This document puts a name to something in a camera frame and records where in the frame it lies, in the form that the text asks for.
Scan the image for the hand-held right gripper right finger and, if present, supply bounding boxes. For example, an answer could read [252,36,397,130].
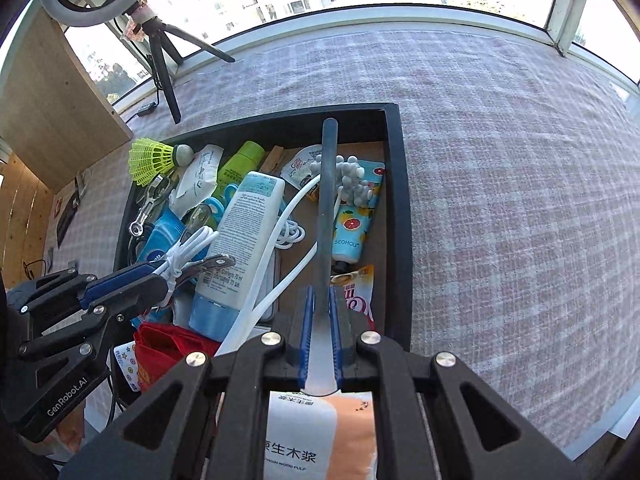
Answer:
[327,285,583,480]

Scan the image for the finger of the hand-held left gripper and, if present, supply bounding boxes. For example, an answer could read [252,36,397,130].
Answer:
[7,262,163,335]
[19,275,170,362]

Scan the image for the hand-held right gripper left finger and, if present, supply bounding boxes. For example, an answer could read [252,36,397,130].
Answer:
[60,285,317,480]

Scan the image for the white red coffee creamer sachet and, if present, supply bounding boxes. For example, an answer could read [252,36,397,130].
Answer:
[330,265,376,333]

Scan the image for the white cable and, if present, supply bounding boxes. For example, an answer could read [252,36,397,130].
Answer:
[150,172,323,358]

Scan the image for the dark metal-tipped tool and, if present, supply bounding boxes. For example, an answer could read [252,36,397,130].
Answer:
[177,254,237,281]

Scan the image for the black storage tray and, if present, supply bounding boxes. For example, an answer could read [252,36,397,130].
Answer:
[112,102,413,356]

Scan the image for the grey slim plastic tool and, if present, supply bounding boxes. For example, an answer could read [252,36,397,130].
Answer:
[301,118,342,396]

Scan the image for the red packet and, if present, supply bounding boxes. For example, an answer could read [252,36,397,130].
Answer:
[131,322,223,393]

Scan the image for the white sticker sheet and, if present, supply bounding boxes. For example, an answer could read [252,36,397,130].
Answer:
[112,341,143,392]

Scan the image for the metal carabiner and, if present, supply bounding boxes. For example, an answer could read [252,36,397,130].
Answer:
[129,175,176,237]

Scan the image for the orange white tissue pack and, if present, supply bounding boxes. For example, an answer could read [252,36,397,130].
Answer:
[262,390,377,480]

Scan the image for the blue clear plastic clip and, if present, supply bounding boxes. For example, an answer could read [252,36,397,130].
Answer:
[181,184,238,233]

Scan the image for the white lotion tube blue cap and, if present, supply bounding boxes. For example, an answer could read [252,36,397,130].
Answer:
[189,171,287,341]

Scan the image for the grapefruit-print hand cream tube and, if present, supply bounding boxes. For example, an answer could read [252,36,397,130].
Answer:
[331,159,387,266]

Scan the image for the yellow plastic shuttlecock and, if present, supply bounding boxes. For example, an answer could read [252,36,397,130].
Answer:
[128,137,195,187]

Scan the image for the crumpled white tube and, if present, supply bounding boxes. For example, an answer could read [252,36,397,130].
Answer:
[169,144,224,212]

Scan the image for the white bead cluster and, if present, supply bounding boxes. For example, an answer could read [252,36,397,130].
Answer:
[307,156,376,207]

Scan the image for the green plastic bottle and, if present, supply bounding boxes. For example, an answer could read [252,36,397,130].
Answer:
[212,140,266,196]

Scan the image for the white sachet red print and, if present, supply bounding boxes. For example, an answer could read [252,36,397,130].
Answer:
[280,144,323,191]

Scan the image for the wooden clothespin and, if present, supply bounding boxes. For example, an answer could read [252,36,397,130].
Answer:
[260,145,284,175]

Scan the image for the wooden board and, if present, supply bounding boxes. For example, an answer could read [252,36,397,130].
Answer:
[0,7,135,192]

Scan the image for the black tripod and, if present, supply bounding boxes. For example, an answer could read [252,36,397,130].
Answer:
[122,0,237,125]

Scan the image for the black cable with plug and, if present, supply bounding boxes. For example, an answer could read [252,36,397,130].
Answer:
[22,247,57,282]

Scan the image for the black inline cable controller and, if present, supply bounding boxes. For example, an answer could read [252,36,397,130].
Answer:
[122,50,166,123]

